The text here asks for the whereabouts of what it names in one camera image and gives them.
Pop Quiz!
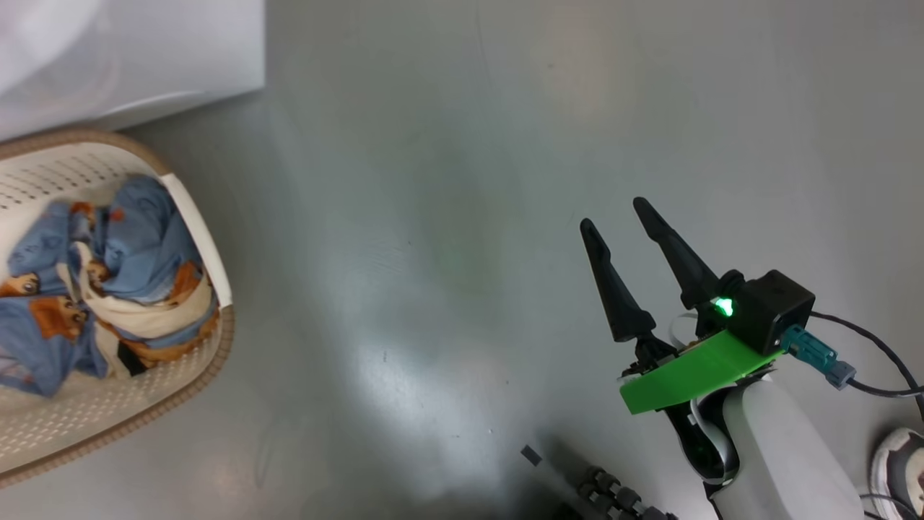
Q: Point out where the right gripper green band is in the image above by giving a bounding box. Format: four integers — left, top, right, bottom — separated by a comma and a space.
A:
580, 196, 784, 416

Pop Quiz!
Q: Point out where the cream garment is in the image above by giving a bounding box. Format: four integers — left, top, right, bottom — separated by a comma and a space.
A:
58, 242, 217, 380

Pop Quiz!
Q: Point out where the blue bear print garment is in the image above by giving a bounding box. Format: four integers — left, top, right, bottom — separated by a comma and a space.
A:
0, 175, 221, 398

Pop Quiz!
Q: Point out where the white front-load washing machine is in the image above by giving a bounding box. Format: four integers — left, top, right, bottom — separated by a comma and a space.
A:
0, 0, 266, 143

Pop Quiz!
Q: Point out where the white sneaker shoe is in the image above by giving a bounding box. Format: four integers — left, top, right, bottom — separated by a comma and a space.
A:
870, 428, 924, 520

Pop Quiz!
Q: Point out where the cream perforated laundry basket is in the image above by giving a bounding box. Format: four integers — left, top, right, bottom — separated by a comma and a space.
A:
0, 130, 235, 488

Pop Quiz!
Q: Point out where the black cable teal connector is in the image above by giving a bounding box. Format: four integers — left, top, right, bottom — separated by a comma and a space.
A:
780, 311, 924, 399

